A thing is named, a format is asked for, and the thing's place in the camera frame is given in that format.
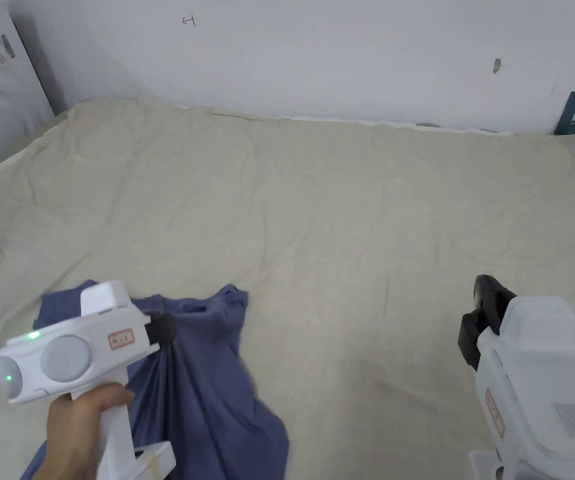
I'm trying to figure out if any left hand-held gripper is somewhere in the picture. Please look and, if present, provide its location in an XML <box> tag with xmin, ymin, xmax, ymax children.
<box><xmin>0</xmin><ymin>279</ymin><xmax>179</xmax><ymax>480</ymax></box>

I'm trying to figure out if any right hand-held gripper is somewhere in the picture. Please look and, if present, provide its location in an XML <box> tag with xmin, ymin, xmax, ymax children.
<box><xmin>459</xmin><ymin>274</ymin><xmax>575</xmax><ymax>480</ymax></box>

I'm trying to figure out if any dark blue shirt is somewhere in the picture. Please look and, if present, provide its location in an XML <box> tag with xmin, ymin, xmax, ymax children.
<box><xmin>19</xmin><ymin>279</ymin><xmax>291</xmax><ymax>480</ymax></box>

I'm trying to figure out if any person's left hand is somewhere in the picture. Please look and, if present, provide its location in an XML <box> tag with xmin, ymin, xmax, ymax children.
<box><xmin>32</xmin><ymin>384</ymin><xmax>136</xmax><ymax>480</ymax></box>

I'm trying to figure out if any bed with beige sheet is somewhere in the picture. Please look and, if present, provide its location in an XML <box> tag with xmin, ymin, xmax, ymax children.
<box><xmin>0</xmin><ymin>96</ymin><xmax>575</xmax><ymax>480</ymax></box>

